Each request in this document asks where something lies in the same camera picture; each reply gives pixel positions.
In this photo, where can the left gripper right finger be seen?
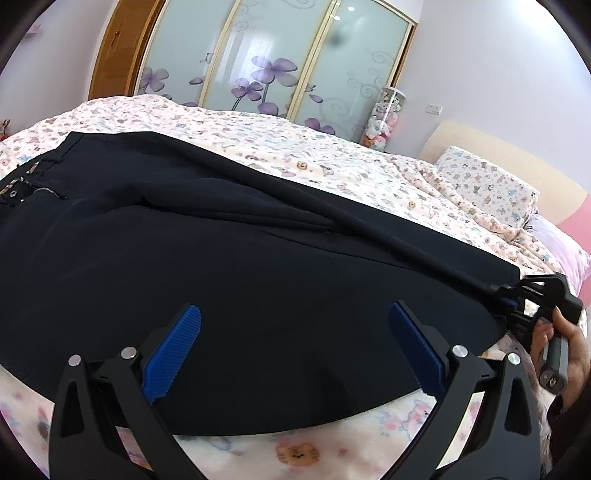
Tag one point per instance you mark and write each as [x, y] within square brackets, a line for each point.
[504, 442]

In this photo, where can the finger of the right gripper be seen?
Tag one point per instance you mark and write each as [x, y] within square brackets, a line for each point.
[504, 296]

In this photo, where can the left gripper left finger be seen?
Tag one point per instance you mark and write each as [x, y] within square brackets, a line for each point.
[104, 425]

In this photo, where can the black pants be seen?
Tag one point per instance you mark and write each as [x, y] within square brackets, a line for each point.
[106, 237]

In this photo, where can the person right hand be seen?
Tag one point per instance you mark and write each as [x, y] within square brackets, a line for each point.
[562, 358]

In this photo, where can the lilac pillow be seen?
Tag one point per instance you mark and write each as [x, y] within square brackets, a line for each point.
[561, 244]

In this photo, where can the beige bed headboard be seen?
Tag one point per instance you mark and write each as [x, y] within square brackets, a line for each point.
[561, 198]

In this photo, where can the teddy print pillow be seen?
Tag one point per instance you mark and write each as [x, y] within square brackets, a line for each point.
[488, 186]

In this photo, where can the clear tube of plush toys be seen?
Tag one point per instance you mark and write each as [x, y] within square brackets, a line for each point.
[383, 119]

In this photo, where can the teddy bear print blanket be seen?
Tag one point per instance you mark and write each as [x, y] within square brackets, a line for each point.
[364, 446]

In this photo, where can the glass sliding door wardrobe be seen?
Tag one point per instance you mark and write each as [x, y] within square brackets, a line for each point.
[322, 64]

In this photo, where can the brown wooden door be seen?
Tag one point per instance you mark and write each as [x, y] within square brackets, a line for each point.
[122, 48]

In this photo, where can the white wall socket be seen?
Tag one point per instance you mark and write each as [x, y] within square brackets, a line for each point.
[434, 109]

